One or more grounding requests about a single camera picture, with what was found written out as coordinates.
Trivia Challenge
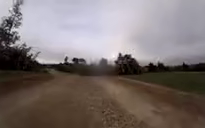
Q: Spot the brown dirt gravel road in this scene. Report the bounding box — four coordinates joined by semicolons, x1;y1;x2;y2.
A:
0;68;205;128

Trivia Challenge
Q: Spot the tall dark tree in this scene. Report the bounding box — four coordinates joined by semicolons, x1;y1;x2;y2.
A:
0;0;42;72

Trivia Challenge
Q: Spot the grass verge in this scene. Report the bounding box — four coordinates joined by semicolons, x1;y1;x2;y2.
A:
0;68;53;83

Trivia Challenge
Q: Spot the distant row of trees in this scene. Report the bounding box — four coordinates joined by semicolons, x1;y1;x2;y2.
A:
141;60;205;73

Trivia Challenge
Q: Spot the low dark hedge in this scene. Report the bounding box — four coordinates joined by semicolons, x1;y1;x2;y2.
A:
53;62;119;77

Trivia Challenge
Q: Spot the dark tree clump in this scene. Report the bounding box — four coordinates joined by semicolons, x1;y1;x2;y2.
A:
114;52;143;76

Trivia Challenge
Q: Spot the green grass field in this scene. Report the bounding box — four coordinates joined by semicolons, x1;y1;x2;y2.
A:
123;71;205;98

